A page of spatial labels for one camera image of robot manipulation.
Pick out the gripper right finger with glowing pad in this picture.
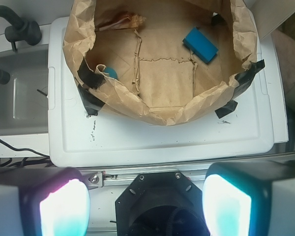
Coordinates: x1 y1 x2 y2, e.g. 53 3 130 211
202 161 295 236

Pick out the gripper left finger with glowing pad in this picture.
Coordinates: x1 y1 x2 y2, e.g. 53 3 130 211
0 167 90 236

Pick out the blue rectangular block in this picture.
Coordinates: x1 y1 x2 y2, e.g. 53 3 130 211
182 28 218 64

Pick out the white plastic bin lid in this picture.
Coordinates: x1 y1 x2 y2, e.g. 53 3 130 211
48 17 274 167

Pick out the black tape strip front corner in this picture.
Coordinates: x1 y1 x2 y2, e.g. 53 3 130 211
215 100 238 118

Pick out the black tape strip corner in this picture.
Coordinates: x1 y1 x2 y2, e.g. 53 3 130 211
211 14 226 26
215 100 238 118

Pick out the white sink basin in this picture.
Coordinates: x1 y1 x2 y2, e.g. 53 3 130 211
0 45 48 136

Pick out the black tape strip lower left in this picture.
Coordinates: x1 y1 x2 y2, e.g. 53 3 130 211
78 85 105 116

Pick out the black tape strip right side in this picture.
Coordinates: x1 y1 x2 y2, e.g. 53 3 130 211
233 60 265 99

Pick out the black tape strip near ball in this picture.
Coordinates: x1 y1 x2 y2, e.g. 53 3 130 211
78 59 106 89

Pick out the blue rubber ball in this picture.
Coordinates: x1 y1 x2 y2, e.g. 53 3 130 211
103 67 118 79

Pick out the brown paper bag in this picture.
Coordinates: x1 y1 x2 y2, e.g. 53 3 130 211
63 0 259 126

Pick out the black tape strip far corner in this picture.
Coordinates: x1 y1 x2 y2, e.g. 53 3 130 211
211 14 226 26

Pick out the orange plastic bottle toy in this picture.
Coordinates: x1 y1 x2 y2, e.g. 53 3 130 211
95 12 146 31

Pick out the aluminium frame rail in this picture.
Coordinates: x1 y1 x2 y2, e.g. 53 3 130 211
78 167 295 189

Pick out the black octagonal mount plate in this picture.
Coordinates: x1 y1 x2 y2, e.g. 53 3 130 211
115 173 210 236

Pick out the black thin cable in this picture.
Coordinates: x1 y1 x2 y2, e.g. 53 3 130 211
0 131 50 158

